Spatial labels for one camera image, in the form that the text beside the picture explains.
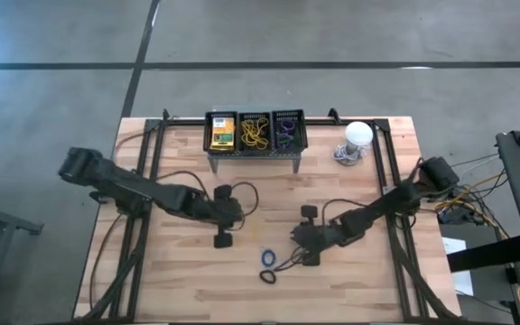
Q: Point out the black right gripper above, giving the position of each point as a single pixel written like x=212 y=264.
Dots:
x=316 y=237

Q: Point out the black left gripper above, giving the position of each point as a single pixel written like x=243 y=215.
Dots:
x=224 y=213

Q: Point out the Crayola crayon box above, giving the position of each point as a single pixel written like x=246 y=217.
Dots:
x=220 y=123
x=222 y=141

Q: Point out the yellow rubber band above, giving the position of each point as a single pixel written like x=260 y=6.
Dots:
x=262 y=128
x=251 y=126
x=247 y=137
x=260 y=143

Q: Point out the black plastic mesh basket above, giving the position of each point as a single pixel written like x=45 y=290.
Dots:
x=205 y=131
x=255 y=114
x=305 y=131

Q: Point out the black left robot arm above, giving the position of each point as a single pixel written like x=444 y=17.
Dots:
x=129 y=189

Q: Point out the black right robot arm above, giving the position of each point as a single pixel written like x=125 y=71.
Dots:
x=386 y=201

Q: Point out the grey metal riser shelf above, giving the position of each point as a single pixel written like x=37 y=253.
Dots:
x=255 y=155

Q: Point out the white mushroom-shaped lamp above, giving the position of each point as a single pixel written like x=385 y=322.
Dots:
x=358 y=134

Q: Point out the white paper sheet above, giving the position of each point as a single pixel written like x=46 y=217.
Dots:
x=454 y=246

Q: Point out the black flat bar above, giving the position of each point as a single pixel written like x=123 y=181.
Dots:
x=490 y=253

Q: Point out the black table frame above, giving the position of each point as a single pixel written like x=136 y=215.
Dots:
x=323 y=122

